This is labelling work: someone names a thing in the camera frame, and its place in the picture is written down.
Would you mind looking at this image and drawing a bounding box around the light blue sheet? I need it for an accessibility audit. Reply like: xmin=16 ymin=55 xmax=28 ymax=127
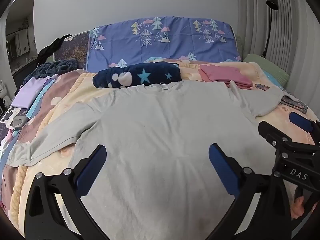
xmin=264 ymin=71 xmax=285 ymax=90

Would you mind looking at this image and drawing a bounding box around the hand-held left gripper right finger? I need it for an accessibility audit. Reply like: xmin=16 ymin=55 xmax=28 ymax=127
xmin=208 ymin=143 xmax=292 ymax=240

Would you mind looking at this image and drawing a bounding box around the navy star print fleece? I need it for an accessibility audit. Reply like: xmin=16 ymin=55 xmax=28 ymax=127
xmin=92 ymin=61 xmax=183 ymax=90

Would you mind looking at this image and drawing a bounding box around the green pillow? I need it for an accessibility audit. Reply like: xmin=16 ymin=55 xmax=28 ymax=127
xmin=243 ymin=53 xmax=290 ymax=85

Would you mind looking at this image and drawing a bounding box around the small grey cloth item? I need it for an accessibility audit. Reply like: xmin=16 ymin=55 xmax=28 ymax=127
xmin=12 ymin=116 xmax=28 ymax=130

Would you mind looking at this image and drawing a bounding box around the grey long-sleeved shirt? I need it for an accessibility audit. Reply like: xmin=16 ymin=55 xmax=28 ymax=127
xmin=7 ymin=81 xmax=285 ymax=240

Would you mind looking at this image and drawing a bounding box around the yellow patterned bed blanket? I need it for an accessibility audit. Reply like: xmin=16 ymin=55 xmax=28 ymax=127
xmin=0 ymin=61 xmax=320 ymax=230

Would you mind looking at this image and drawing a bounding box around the white pleated curtain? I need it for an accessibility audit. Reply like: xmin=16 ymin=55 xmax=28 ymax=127
xmin=237 ymin=0 xmax=315 ymax=73

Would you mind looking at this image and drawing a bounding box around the floral print cloth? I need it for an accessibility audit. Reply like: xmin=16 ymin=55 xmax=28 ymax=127
xmin=254 ymin=83 xmax=308 ymax=115

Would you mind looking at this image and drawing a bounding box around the blue tree print quilt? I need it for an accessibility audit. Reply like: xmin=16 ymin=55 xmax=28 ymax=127
xmin=86 ymin=17 xmax=242 ymax=72

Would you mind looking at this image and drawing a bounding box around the dark gold tree print headboard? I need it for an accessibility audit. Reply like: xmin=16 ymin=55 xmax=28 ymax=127
xmin=54 ymin=31 xmax=90 ymax=63

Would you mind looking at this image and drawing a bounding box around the light purple cloth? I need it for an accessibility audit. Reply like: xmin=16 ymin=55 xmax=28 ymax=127
xmin=11 ymin=77 xmax=54 ymax=109

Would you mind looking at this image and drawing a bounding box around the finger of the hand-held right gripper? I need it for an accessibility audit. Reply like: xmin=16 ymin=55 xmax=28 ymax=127
xmin=289 ymin=112 xmax=320 ymax=143
xmin=258 ymin=121 xmax=320 ymax=155

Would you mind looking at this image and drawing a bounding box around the cartoon print bed sheet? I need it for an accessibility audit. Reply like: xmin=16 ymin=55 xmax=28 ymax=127
xmin=0 ymin=105 xmax=33 ymax=170

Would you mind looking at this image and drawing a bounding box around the black floor lamp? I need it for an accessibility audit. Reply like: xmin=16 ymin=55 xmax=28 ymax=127
xmin=261 ymin=0 xmax=279 ymax=58

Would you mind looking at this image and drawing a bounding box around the pink folded cloth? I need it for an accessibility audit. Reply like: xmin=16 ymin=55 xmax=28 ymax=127
xmin=199 ymin=64 xmax=253 ymax=89

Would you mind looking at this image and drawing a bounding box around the dark teal fuzzy blanket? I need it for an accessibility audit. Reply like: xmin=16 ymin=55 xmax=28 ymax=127
xmin=24 ymin=59 xmax=80 ymax=84

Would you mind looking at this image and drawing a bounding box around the white cat figurine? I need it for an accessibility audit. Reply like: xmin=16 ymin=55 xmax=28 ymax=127
xmin=0 ymin=80 xmax=12 ymax=110

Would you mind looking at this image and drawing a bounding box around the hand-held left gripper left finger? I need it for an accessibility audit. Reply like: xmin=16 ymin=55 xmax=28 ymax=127
xmin=25 ymin=144 xmax=108 ymax=240

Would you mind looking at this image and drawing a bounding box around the black cloth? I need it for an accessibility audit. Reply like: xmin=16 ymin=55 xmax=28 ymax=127
xmin=37 ymin=35 xmax=73 ymax=64

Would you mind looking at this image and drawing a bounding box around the person's right hand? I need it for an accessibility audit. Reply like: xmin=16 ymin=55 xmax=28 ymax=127
xmin=291 ymin=187 xmax=310 ymax=219

